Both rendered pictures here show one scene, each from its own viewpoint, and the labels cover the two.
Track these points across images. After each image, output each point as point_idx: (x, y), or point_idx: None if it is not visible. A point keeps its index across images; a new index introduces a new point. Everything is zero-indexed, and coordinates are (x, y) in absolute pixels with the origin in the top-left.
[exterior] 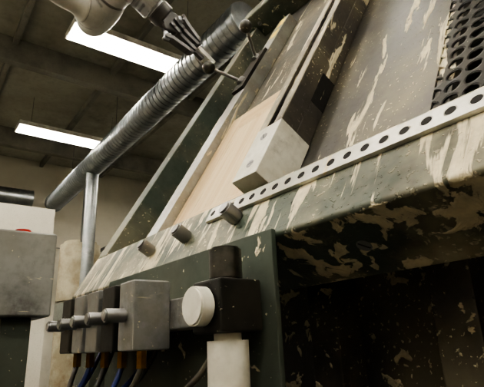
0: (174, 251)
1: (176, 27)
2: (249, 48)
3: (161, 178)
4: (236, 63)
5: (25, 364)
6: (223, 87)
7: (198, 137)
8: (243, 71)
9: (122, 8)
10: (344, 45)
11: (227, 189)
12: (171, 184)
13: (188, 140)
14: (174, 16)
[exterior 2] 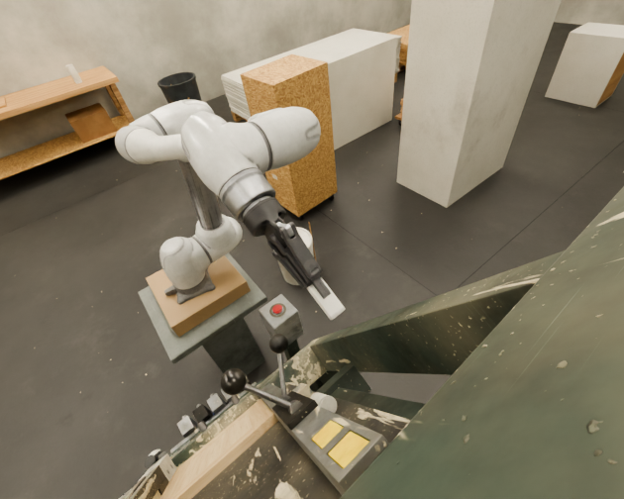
0: (212, 423)
1: (275, 249)
2: None
3: (331, 344)
4: (455, 312)
5: (287, 350)
6: (406, 329)
7: (363, 348)
8: (475, 337)
9: (265, 171)
10: None
11: (215, 442)
12: (339, 353)
13: (352, 341)
14: (272, 230)
